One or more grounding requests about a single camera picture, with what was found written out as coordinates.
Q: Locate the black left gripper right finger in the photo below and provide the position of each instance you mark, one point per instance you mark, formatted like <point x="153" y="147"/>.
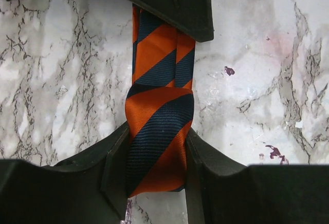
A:
<point x="221" y="190"/>

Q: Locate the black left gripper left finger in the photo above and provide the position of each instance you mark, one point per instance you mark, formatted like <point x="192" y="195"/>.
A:
<point x="88" y="187"/>

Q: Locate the orange navy striped tie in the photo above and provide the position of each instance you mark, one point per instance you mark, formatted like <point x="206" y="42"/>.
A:
<point x="159" y="107"/>

